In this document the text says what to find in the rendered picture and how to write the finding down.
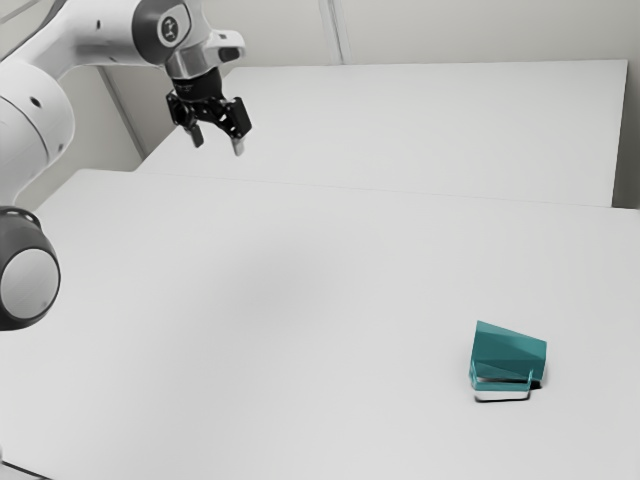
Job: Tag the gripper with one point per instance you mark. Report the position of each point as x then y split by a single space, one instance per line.
197 88

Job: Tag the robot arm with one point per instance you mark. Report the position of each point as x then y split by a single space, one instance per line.
35 125

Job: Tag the teal faceted mug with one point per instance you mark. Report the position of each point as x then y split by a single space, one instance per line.
505 357

